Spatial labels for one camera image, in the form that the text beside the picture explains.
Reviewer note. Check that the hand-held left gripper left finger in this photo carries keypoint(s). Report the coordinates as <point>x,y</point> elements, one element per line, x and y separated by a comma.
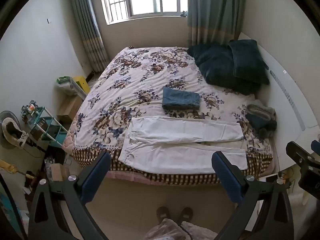
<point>96,177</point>

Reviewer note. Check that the floral blanket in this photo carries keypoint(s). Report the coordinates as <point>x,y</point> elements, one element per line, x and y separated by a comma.
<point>140,80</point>

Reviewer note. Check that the yellow box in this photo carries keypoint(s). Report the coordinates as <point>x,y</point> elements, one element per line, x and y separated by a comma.
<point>82,83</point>

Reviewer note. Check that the brown cardboard box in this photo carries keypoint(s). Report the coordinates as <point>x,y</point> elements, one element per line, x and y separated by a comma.
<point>70,108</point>

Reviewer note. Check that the teal shelf rack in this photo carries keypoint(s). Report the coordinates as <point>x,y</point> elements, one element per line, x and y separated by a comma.
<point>53,131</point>

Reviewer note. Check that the green plastic bag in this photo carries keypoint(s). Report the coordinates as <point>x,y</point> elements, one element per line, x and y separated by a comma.
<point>65,85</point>

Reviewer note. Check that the small dark teal pillow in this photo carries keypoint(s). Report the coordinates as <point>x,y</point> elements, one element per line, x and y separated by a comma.
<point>247,60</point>

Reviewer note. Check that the folded blue jeans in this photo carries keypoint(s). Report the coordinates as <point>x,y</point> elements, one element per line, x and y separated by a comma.
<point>181,98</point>

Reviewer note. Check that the yellow duster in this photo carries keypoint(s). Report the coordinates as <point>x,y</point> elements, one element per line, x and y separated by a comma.
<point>10,167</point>

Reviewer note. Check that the dark blue garment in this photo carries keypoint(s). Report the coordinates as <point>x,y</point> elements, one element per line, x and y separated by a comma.
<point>262,127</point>

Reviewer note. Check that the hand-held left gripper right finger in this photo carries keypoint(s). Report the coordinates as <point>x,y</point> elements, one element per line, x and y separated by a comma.
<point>227,180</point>

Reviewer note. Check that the grey floor fan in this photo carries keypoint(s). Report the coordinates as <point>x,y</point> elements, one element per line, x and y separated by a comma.
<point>8,120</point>

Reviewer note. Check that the white pants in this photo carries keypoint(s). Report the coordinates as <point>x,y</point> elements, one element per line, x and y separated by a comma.
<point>175,157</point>

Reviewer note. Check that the narrow striped grey curtain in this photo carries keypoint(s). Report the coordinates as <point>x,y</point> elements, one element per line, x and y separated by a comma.
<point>87,30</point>

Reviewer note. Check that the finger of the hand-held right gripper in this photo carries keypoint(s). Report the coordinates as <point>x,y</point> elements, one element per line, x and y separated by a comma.
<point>297,152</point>
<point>316,146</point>

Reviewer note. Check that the wide striped grey curtain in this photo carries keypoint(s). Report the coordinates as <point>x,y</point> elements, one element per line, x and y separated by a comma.
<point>215,10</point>

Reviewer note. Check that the brown slipper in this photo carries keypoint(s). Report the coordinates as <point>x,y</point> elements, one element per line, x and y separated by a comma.
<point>163,215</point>
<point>185,215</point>

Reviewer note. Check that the open cardboard box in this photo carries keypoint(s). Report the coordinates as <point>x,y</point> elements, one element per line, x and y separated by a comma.
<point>58,172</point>

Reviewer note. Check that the white headboard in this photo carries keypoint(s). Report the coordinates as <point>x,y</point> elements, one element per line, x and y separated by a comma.
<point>287,110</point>

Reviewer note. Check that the large dark teal pillow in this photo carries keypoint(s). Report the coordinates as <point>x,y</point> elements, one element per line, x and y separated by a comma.
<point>215,65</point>

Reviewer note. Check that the grey fuzzy garment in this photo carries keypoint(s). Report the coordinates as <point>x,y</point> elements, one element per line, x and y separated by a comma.
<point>261,108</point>

